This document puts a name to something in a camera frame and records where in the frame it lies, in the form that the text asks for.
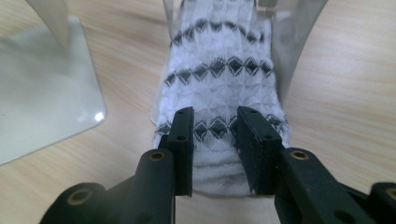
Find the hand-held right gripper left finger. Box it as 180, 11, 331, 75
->
158, 106, 194, 198

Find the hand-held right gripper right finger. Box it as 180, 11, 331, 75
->
233, 105, 286, 196

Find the white black-patterned knit cloth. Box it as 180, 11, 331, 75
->
150, 0, 292, 199

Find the grey expandable metal rack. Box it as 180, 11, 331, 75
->
0, 0, 328, 166

